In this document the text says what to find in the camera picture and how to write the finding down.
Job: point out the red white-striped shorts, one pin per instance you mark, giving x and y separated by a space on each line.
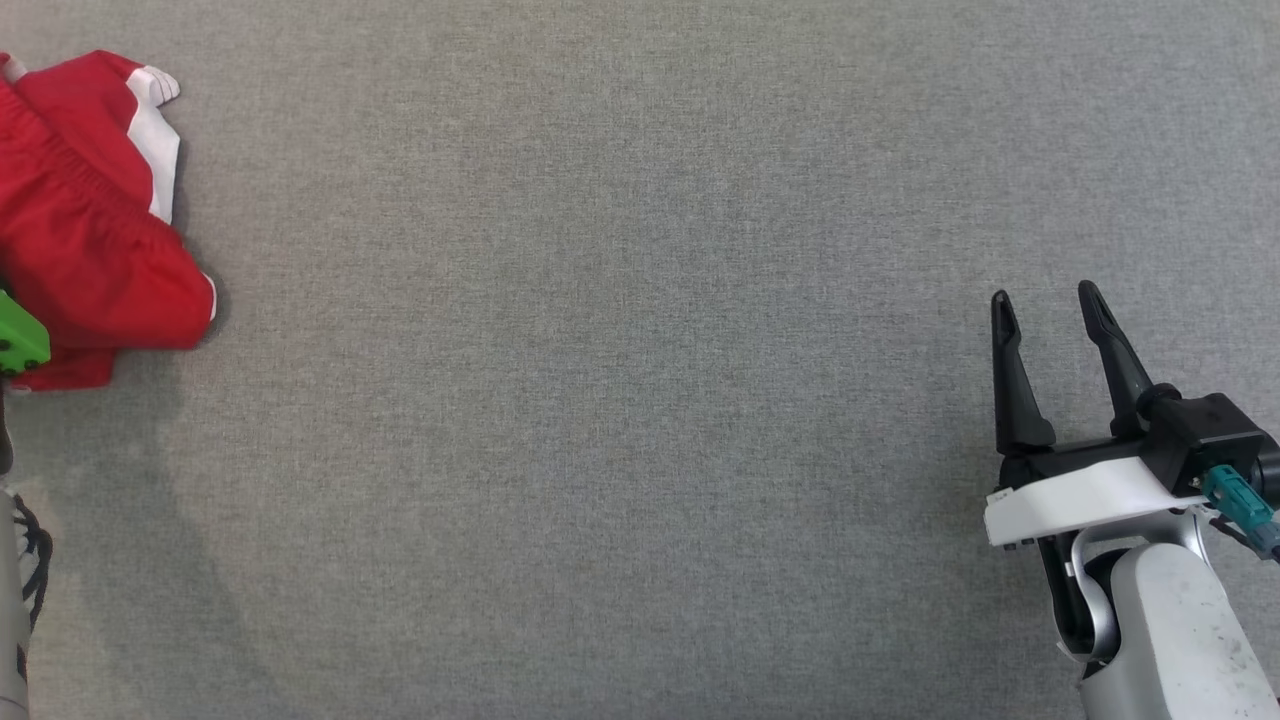
90 240

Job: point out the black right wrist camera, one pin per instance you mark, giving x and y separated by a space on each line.
1205 430

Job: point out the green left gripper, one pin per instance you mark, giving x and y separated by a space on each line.
22 340

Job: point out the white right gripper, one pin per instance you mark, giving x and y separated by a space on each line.
1080 500

